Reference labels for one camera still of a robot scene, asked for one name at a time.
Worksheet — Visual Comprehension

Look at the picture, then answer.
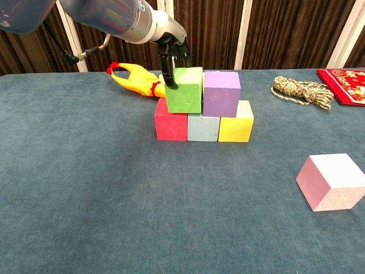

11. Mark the red foam cube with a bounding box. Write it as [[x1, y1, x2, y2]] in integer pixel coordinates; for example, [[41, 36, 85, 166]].
[[154, 98, 189, 142]]

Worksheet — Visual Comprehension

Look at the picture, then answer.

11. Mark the red festive spiral calendar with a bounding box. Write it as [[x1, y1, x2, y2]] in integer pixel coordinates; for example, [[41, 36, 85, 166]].
[[316, 68, 365, 107]]

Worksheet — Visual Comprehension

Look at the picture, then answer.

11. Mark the yellow foam cube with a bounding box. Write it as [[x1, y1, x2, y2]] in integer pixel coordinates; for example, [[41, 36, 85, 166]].
[[218, 99, 254, 143]]

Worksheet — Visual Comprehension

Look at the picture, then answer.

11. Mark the light blue foam cube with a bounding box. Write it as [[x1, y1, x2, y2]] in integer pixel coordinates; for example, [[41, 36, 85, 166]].
[[187, 112, 221, 143]]

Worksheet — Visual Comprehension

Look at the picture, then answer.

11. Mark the green foam cube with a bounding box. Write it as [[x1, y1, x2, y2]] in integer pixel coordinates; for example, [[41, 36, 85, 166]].
[[164, 67, 204, 114]]

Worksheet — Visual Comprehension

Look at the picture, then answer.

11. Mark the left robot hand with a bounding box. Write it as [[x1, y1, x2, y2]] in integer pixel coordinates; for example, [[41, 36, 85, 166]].
[[149, 10, 192, 90]]

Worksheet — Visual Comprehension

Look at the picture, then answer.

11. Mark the yellow rubber chicken toy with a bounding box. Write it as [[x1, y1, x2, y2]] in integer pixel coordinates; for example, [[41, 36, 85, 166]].
[[107, 61, 168, 99]]

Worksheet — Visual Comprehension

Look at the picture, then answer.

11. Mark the white frame post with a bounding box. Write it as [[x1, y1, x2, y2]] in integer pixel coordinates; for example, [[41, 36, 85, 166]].
[[327, 0, 359, 69], [234, 0, 254, 70], [156, 0, 177, 71], [56, 0, 88, 72]]

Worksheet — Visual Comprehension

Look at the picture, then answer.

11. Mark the teal felt table cloth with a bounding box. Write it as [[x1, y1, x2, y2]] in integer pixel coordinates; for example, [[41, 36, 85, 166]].
[[0, 68, 365, 274]]

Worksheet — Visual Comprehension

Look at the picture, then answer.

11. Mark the purple foam cube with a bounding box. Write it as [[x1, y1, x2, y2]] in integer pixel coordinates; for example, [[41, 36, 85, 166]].
[[202, 71, 242, 118]]

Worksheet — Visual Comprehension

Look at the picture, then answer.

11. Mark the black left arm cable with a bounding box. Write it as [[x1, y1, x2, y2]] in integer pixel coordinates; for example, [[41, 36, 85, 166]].
[[42, 21, 112, 66]]

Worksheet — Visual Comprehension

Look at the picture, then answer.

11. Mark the coiled beige rope bundle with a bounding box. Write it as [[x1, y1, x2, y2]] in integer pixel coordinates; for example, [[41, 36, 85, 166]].
[[270, 75, 335, 111]]

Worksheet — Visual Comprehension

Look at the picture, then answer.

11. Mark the pink foam cube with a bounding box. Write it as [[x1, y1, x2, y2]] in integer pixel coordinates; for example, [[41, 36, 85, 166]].
[[295, 153, 365, 212]]

